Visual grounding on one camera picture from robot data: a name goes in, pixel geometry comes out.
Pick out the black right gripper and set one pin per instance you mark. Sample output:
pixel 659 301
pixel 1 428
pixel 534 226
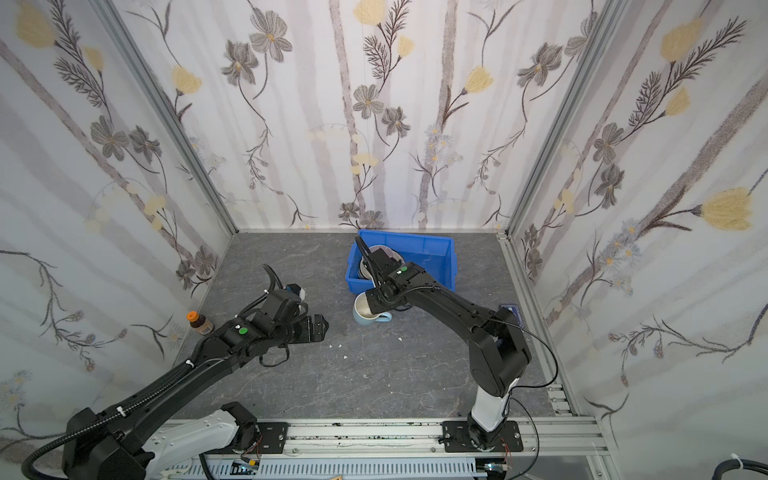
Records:
pixel 377 261

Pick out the purple bowl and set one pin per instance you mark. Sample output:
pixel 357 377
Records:
pixel 363 269

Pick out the brown bottle orange cap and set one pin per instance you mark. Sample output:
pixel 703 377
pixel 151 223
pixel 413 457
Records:
pixel 199 323

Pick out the blue plastic bin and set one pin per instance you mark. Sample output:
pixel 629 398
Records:
pixel 436 254

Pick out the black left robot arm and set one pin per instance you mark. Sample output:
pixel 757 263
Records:
pixel 114 447

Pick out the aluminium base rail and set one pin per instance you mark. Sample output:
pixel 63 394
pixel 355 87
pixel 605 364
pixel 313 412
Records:
pixel 529 448

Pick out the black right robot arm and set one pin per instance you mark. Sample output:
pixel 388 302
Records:
pixel 498 353

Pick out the light blue mug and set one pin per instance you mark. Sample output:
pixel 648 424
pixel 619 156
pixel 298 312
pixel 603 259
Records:
pixel 363 315

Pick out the blue rectangular device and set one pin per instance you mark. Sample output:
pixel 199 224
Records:
pixel 514 309

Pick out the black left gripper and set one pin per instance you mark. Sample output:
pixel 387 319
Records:
pixel 306 327

